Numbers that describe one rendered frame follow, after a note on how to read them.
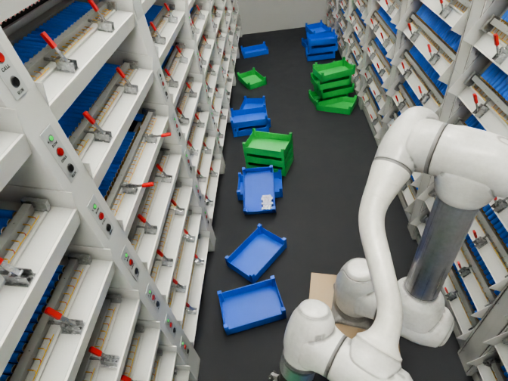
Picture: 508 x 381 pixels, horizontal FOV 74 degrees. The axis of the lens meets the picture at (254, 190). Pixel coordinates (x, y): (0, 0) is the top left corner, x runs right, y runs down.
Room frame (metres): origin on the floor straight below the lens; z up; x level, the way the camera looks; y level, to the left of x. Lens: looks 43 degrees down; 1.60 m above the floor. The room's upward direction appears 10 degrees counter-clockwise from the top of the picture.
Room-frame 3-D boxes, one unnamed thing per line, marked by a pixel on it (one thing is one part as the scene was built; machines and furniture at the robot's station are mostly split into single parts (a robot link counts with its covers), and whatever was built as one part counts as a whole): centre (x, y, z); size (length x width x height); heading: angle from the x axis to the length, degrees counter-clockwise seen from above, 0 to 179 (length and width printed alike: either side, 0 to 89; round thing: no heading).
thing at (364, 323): (0.66, -0.33, 0.30); 0.22 x 0.18 x 0.06; 156
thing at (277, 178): (1.72, -0.05, 0.04); 0.30 x 0.20 x 0.08; 82
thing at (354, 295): (0.64, -0.33, 0.44); 0.18 x 0.16 x 0.22; 45
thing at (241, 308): (0.86, 0.11, 0.04); 0.30 x 0.20 x 0.08; 97
